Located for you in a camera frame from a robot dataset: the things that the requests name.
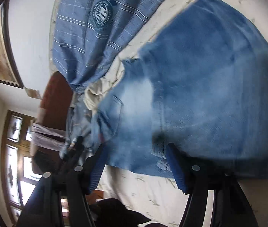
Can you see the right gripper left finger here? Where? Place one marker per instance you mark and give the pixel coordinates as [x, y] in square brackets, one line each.
[44, 207]

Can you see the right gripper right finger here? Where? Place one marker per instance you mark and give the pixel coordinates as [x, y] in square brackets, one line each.
[196, 177]

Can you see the light blue denim jeans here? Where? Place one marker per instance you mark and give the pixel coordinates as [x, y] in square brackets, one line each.
[202, 85]

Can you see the wooden glass-pane door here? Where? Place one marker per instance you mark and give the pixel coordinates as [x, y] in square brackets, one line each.
[18, 178]

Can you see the lilac cloth on headboard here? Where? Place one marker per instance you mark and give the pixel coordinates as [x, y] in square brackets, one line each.
[48, 138]

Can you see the cream leaf-print blanket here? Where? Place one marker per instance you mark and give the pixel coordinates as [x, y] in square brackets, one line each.
[155, 197]

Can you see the grey star-print cloth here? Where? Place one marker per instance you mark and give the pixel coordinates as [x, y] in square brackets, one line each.
[78, 121]

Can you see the brown wooden headboard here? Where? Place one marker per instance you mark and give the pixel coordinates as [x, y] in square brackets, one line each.
[52, 113]

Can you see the framed painting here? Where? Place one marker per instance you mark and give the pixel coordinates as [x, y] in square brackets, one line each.
[9, 74]

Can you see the blue plaid quilt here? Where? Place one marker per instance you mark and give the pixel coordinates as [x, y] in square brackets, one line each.
[89, 34]

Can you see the small wall picture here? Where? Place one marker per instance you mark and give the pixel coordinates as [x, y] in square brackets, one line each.
[32, 93]

